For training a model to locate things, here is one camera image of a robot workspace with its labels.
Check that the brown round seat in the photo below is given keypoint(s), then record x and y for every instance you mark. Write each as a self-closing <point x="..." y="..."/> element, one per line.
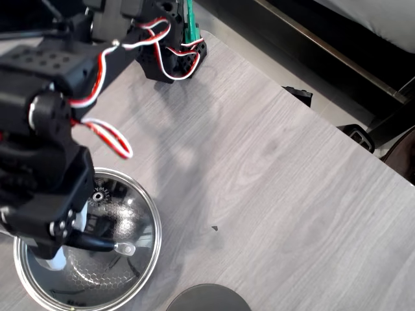
<point x="405" y="155"/>

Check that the dark wooden furniture frame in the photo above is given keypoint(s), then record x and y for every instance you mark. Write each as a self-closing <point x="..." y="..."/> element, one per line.
<point x="324" y="26"/>

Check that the green circuit board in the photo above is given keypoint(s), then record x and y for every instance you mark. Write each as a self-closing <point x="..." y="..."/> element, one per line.
<point x="191" y="22"/>

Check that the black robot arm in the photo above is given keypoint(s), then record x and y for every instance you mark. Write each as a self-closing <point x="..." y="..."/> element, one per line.
<point x="48" y="64"/>

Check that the white cushion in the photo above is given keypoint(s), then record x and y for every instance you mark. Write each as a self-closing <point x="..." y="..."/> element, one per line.
<point x="382" y="16"/>

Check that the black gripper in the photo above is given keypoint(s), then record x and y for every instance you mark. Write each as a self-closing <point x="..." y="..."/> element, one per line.
<point x="48" y="207"/>

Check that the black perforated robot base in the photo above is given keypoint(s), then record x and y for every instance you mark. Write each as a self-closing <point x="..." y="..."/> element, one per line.
<point x="152" y="69"/>

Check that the dark round disc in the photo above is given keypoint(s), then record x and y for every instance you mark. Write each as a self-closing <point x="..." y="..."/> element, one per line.
<point x="207" y="299"/>

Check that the steel saucepan with honeycomb interior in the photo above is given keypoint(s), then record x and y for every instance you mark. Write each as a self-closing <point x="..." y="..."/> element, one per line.
<point x="107" y="285"/>

